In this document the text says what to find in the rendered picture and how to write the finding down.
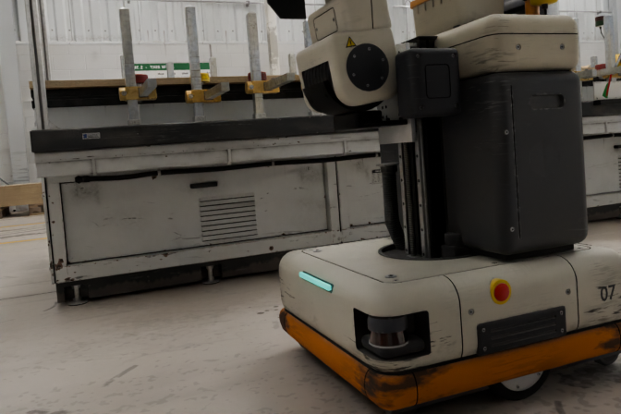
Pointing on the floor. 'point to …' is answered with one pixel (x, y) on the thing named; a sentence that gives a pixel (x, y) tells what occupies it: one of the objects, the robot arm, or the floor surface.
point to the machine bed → (224, 200)
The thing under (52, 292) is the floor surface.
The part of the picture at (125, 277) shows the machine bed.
